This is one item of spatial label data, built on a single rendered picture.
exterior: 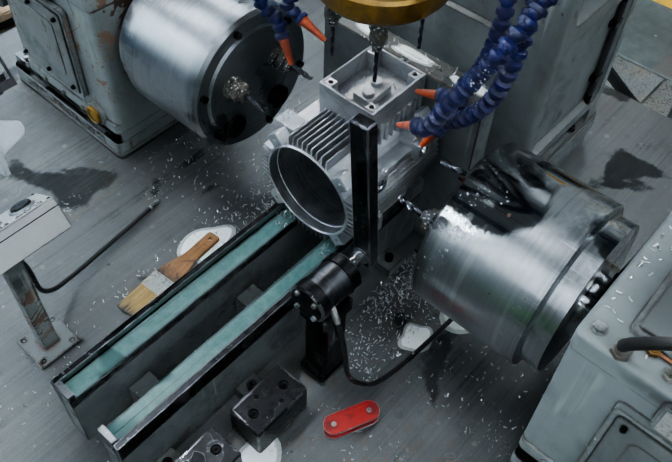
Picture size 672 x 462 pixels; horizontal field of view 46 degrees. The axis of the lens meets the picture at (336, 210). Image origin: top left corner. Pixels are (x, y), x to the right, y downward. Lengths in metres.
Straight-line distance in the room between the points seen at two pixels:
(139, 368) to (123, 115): 0.50
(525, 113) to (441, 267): 0.35
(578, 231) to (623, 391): 0.19
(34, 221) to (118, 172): 0.43
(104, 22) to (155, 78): 0.13
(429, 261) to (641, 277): 0.25
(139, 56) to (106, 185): 0.30
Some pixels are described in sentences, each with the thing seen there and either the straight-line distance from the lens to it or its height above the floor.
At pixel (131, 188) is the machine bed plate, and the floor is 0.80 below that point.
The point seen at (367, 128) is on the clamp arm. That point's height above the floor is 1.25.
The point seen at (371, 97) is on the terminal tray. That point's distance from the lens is 1.13.
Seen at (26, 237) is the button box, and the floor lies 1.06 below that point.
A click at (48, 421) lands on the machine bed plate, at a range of 1.25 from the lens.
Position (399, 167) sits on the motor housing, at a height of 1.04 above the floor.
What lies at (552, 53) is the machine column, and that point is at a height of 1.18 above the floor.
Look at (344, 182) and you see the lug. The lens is 1.07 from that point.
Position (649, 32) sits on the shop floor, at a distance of 3.38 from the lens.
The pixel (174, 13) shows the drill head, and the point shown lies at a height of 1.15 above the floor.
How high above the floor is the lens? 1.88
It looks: 50 degrees down
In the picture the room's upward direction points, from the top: 3 degrees clockwise
